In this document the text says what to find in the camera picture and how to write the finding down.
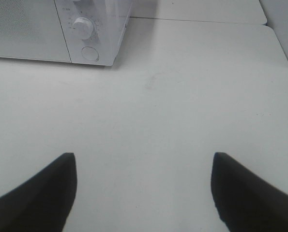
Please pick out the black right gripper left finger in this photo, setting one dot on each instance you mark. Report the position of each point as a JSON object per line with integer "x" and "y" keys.
{"x": 44, "y": 202}

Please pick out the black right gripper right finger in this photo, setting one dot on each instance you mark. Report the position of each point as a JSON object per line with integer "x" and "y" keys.
{"x": 244, "y": 201}

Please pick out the round white door button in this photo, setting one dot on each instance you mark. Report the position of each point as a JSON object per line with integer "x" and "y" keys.
{"x": 90, "y": 53}

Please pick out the white timer knob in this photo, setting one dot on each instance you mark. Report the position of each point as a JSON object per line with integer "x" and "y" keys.
{"x": 83, "y": 28}

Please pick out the white microwave oven body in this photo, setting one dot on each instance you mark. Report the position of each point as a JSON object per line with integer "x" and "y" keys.
{"x": 110, "y": 19}

